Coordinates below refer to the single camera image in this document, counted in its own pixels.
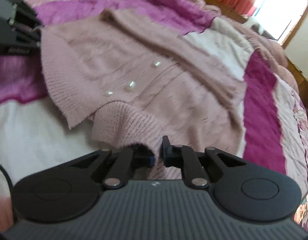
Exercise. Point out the white plush toy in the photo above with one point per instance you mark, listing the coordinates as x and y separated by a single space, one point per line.
252 23

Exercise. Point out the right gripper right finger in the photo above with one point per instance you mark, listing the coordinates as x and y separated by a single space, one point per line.
198 169

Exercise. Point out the pink crumpled duvet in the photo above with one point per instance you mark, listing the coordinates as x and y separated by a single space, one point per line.
270 50

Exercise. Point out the magenta white patchwork blanket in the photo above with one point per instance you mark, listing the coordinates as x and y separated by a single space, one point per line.
35 136

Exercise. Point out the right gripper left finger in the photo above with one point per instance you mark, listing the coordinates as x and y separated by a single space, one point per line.
113 170

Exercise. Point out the pink knit cardigan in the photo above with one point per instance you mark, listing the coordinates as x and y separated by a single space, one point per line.
137 81

